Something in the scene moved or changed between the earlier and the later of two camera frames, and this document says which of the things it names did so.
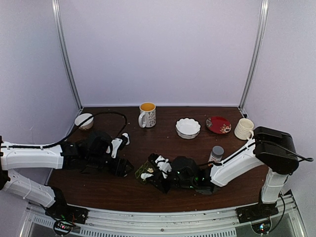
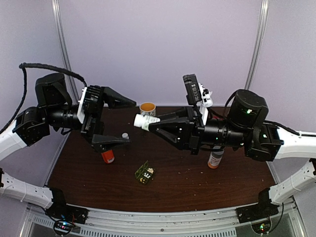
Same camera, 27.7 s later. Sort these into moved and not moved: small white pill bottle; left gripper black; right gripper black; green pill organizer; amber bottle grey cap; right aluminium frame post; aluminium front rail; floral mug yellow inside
Moved: left gripper black; right gripper black
Not moved: aluminium front rail; amber bottle grey cap; small white pill bottle; right aluminium frame post; floral mug yellow inside; green pill organizer
